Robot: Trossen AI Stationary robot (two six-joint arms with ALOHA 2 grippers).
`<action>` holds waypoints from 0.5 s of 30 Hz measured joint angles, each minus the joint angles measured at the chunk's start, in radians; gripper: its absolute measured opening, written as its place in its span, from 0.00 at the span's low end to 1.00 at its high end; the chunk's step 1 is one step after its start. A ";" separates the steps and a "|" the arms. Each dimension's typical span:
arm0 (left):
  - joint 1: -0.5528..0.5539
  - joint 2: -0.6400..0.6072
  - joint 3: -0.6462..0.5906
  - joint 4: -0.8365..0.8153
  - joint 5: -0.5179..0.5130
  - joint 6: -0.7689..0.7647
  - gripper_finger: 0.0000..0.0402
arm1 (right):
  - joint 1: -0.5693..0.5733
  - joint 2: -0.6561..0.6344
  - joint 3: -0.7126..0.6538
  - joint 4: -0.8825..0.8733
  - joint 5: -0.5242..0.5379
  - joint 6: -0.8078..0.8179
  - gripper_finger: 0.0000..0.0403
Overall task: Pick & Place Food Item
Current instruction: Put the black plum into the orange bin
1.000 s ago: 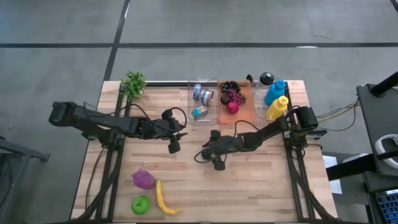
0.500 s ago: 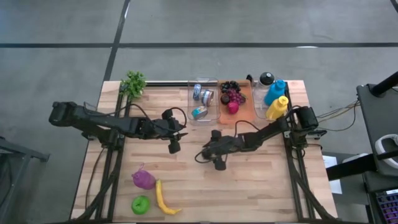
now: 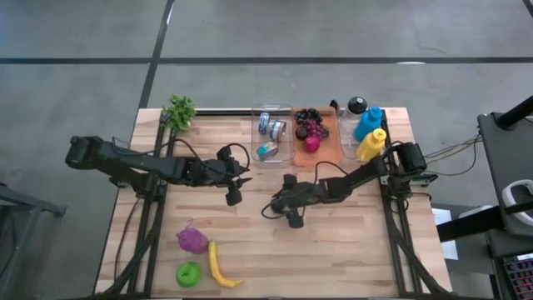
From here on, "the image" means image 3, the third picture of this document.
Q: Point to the yellow toy banana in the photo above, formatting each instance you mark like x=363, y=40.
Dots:
x=214, y=262

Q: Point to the green plant in white pot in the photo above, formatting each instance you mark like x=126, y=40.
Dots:
x=179, y=112

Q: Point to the grey metal stand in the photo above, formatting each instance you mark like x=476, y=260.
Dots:
x=25, y=204

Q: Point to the dark grape bunch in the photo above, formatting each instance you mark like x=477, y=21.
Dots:
x=308, y=114

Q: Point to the black beam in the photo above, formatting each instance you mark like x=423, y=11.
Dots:
x=470, y=223

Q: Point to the purple round object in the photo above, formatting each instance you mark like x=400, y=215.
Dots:
x=191, y=241

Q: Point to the black aluminium table frame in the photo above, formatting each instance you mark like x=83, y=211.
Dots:
x=145, y=233
x=393, y=233

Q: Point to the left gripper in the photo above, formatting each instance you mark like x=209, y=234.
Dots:
x=216, y=173

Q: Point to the clear plastic bin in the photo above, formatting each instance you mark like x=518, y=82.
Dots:
x=347, y=141
x=287, y=158

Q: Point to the dark round fruit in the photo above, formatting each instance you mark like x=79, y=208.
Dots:
x=301, y=133

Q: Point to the yellow water bottle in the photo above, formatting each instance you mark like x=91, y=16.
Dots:
x=370, y=146

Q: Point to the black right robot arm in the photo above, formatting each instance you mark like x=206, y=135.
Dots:
x=366, y=171

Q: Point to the blue and white can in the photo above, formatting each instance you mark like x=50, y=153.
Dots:
x=264, y=123

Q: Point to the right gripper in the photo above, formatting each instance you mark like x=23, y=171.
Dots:
x=306, y=195

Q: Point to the clear bottle with black lid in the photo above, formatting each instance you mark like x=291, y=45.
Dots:
x=357, y=105

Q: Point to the black side table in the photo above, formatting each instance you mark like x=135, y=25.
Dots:
x=508, y=158

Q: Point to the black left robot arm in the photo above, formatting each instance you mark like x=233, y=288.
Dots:
x=137, y=162

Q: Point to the blue water bottle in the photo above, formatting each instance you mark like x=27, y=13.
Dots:
x=366, y=125

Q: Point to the orange plastic bin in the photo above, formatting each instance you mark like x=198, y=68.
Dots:
x=329, y=154

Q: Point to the teal yellowfin tuna can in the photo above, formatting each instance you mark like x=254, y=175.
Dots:
x=266, y=151

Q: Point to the red grape bunch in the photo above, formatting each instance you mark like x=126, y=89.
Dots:
x=318, y=129

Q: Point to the red toy strawberry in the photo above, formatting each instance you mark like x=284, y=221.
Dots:
x=311, y=144

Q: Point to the green toy apple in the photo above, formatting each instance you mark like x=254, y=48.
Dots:
x=188, y=275

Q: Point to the white headset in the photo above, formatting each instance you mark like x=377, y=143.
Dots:
x=514, y=196

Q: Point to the black pole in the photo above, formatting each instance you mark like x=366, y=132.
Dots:
x=516, y=112

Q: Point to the white paper sheet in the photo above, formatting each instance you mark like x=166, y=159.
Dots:
x=441, y=216

